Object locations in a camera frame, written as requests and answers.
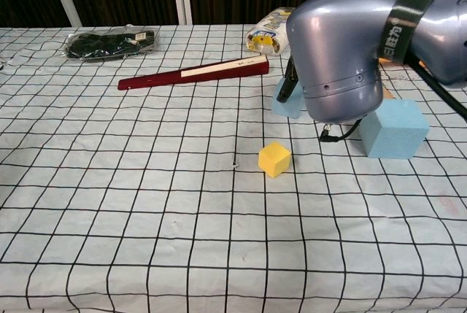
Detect dark strap around arm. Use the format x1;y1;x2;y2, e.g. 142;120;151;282
377;0;444;63

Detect black arm cable with plug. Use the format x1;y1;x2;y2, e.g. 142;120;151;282
319;117;366;143

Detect pack of white tape rolls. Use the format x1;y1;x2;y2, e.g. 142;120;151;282
244;7;296;55

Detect large blue foam cube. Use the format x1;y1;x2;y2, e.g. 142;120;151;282
359;99;431;161

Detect small yellow foam cube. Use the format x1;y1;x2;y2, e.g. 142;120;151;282
258;141;292;179

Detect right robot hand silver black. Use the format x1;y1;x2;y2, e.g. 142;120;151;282
276;55;299;104

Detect dark red folded fan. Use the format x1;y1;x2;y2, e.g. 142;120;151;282
117;55;270;91

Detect black gloves in plastic bag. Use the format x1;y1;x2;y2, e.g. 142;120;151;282
63;25;161;62

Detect white black checkered tablecloth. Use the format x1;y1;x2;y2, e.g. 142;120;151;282
0;23;467;313

